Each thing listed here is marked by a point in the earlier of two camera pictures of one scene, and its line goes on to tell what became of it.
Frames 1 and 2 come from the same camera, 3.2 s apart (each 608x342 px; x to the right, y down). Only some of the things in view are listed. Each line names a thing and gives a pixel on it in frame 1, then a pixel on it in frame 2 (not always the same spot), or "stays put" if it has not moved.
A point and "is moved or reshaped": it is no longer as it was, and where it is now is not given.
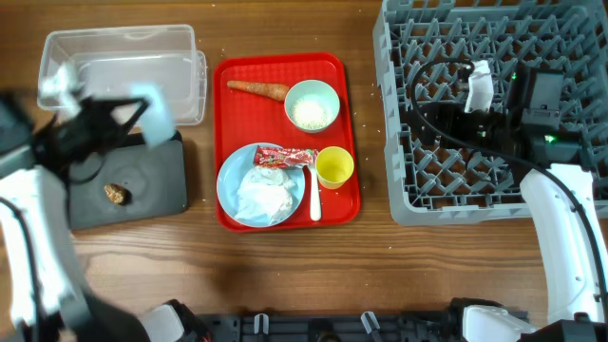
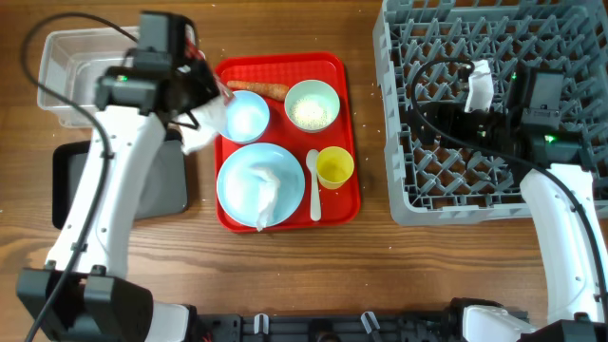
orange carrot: [270, 90] stays put
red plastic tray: [285, 155] stays put
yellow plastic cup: [333, 165] stays put
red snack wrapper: [283, 157] → [192, 50]
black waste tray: [156, 176] stays put
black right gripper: [447, 114] stays put
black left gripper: [93, 117] → [203, 71]
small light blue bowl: [157, 119] is moved or reshaped
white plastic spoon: [315, 211] stays put
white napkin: [265, 195] is moved or reshaped
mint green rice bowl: [312, 105] stays put
